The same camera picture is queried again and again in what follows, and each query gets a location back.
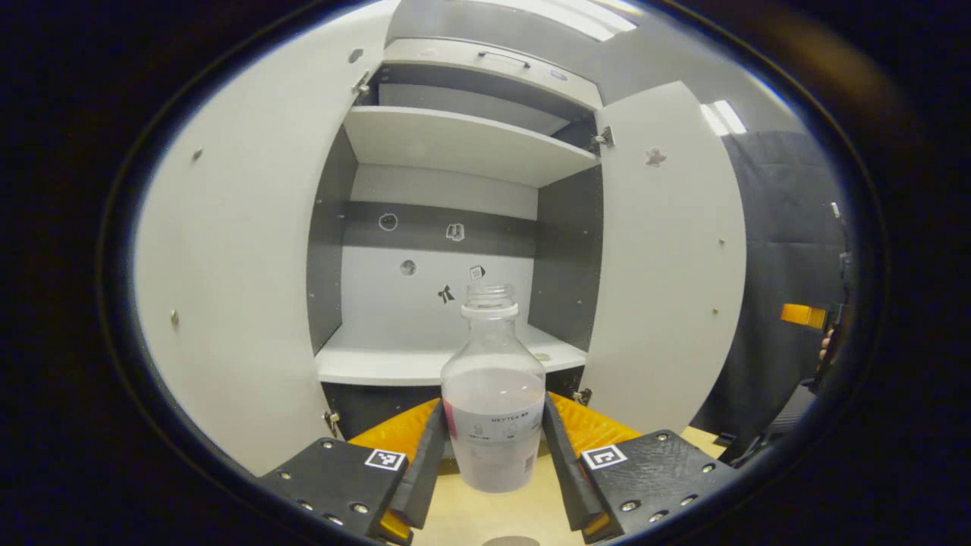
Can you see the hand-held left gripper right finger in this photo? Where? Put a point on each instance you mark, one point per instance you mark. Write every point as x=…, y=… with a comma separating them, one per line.
x=565, y=470

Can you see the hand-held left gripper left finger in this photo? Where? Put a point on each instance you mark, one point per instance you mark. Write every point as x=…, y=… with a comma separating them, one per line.
x=425, y=470

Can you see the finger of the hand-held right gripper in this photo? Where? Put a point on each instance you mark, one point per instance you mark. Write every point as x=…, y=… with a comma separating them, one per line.
x=802, y=316

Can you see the clear plastic bottle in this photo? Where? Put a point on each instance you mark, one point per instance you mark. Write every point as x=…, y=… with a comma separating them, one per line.
x=493, y=425

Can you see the grey cabinet door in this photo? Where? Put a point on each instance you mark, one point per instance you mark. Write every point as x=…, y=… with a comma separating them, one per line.
x=243, y=265
x=667, y=265

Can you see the grey cabinet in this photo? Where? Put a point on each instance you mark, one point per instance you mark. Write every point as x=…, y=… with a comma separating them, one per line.
x=455, y=144

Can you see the grey cabinet drawer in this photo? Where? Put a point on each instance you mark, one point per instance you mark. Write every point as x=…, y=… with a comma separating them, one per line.
x=455, y=62

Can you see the small ceiling light panel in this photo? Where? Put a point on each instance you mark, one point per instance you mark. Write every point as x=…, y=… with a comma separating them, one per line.
x=723, y=117

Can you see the large ceiling light panel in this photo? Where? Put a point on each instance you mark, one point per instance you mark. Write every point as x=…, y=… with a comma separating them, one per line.
x=561, y=15

